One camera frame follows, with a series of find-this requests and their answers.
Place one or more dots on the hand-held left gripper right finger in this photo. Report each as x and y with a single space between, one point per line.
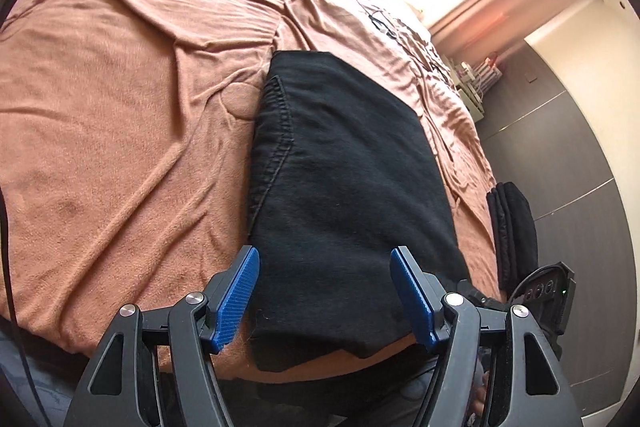
415 302

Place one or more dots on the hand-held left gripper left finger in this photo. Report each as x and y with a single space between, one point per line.
235 302

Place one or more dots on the black pants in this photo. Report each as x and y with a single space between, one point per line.
340 182

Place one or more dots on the black fuzzy folded garment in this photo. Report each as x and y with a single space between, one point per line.
526 237

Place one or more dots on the black knit folded garment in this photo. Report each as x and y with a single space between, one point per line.
507 237

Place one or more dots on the dark smooth folded garment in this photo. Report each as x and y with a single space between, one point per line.
494 232

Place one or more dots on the person's leg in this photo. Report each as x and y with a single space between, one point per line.
325 402

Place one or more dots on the brown blanket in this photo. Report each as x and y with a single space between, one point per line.
125 132

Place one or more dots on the white storage rack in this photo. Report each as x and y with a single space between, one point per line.
472 82

